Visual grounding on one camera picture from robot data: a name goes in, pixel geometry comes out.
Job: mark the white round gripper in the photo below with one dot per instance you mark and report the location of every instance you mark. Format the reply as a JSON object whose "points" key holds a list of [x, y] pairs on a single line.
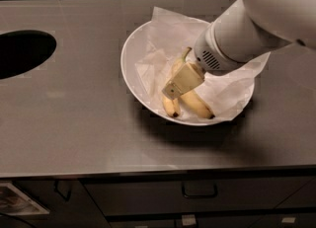
{"points": [[207, 51]]}

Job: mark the large yellow banana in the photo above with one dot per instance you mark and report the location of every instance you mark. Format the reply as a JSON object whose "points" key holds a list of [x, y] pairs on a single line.
{"points": [[191, 99]]}

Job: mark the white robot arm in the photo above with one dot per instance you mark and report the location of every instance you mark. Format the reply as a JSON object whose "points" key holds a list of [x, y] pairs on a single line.
{"points": [[291, 20]]}

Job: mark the small yellow banana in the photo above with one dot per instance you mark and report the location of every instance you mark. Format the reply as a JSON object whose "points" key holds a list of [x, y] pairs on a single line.
{"points": [[171, 107]]}

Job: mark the white bowl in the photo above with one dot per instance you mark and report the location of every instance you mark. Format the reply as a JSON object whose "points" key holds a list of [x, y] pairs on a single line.
{"points": [[147, 57]]}

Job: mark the white crumpled paper sheet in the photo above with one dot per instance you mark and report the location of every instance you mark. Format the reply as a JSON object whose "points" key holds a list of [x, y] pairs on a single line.
{"points": [[251, 70]]}

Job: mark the grey drawer front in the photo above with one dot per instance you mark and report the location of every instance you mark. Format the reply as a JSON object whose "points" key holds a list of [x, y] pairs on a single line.
{"points": [[166, 197]]}

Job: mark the black round sink hole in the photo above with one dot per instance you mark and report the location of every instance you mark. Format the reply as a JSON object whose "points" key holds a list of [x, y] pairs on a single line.
{"points": [[22, 51]]}

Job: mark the small white label tag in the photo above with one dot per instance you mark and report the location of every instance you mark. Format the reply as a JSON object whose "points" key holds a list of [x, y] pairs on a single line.
{"points": [[288, 220]]}

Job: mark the paper sheet on cabinet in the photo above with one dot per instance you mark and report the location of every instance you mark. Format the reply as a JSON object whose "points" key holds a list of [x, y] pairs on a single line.
{"points": [[14, 201]]}

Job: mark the black drawer handle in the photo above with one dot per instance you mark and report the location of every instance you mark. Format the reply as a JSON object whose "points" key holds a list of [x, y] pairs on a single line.
{"points": [[192, 190]]}

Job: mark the black cabinet door handle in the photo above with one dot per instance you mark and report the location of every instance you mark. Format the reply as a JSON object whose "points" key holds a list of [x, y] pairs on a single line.
{"points": [[63, 189]]}

